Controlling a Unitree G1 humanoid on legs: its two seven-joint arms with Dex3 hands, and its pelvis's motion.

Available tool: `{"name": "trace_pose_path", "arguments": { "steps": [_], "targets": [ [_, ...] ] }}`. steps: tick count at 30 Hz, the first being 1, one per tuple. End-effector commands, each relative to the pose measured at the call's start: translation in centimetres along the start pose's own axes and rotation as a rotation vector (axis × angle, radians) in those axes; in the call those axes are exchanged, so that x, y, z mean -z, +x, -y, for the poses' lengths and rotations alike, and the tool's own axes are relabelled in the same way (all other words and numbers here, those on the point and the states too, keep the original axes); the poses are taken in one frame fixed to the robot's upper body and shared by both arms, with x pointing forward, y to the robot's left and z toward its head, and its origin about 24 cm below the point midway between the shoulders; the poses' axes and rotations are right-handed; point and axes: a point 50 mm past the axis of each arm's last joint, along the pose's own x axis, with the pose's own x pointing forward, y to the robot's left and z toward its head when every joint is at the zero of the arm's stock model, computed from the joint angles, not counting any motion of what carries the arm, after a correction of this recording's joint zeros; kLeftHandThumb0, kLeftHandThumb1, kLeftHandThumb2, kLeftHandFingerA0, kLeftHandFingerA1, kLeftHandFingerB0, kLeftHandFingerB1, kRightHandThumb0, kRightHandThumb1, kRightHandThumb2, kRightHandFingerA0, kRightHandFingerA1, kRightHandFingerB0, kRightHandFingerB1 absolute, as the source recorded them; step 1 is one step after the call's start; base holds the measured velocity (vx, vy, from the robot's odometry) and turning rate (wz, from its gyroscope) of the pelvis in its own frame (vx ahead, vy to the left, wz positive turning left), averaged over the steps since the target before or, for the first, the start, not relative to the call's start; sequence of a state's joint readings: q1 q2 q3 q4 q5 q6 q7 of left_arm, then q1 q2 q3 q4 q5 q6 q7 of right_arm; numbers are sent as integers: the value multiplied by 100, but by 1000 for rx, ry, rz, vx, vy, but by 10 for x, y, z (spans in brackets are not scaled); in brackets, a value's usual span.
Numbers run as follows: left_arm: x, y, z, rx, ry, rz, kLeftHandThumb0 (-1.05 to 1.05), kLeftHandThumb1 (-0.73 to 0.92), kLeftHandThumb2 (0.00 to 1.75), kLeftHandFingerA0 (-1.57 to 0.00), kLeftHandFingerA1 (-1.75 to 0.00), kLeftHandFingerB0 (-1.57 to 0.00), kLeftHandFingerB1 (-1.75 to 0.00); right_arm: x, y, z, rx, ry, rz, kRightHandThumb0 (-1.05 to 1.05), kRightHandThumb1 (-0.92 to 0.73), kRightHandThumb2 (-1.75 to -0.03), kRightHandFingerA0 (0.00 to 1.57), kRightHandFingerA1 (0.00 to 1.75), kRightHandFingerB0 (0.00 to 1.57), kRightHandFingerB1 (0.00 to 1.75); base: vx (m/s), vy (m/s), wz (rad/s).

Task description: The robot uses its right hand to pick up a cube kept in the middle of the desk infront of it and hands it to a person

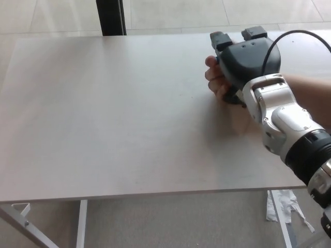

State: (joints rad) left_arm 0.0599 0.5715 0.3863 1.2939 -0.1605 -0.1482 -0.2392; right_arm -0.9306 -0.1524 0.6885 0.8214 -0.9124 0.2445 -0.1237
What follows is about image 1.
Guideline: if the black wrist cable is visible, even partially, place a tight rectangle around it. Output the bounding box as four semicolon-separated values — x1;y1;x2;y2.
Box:
262;30;331;78

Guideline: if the white crumpled paper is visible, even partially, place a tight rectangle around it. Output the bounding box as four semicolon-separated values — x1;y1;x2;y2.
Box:
265;189;316;234

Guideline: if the person's bare hand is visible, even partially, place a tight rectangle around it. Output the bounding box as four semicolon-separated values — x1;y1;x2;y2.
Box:
204;38;249;104

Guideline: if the black vertical pillar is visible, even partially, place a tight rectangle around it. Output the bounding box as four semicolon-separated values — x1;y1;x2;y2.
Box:
96;0;127;37

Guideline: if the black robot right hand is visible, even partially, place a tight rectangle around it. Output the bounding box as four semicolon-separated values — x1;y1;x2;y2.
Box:
208;25;282;107

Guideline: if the white table leg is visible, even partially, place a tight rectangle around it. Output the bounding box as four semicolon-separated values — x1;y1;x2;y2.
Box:
268;190;294;248
76;199;89;248

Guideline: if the white table bracket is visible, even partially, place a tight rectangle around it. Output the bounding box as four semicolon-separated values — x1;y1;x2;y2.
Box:
11;203;32;221

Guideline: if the person's bare forearm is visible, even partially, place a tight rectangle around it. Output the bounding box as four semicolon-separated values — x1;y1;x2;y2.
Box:
282;74;331;130

